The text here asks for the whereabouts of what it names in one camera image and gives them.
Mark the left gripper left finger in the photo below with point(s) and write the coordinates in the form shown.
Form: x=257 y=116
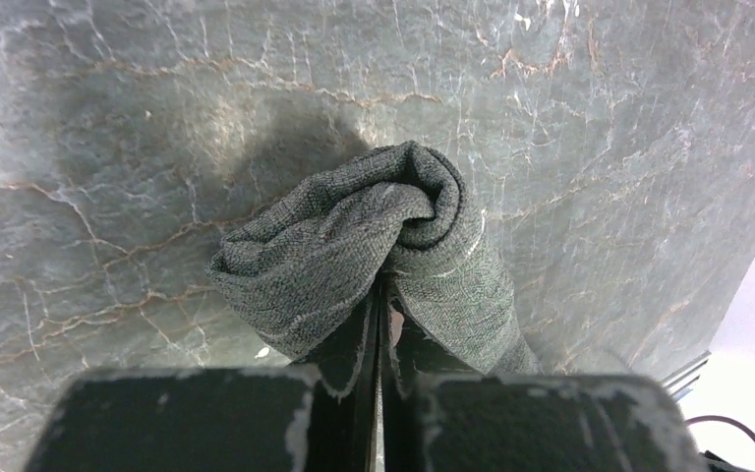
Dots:
x=315 y=414

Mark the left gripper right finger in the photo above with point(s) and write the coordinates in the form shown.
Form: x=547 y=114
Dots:
x=461 y=391

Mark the grey cloth napkin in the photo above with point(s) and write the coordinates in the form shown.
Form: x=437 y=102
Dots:
x=295 y=272

